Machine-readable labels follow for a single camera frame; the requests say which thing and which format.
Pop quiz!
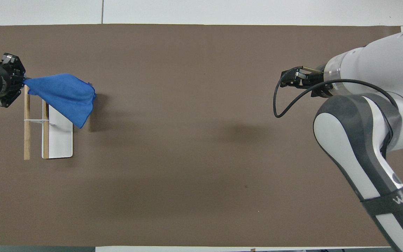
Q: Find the black cable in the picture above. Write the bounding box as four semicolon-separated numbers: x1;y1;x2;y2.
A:
273;70;398;119

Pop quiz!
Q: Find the blue towel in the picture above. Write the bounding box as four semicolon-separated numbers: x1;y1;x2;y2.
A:
23;73;97;129

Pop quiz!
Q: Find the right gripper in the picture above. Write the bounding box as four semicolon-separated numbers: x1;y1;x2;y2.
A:
280;66;333;99

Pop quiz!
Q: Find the wooden towel rack white base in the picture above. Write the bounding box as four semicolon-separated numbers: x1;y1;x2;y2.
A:
23;86;74;161

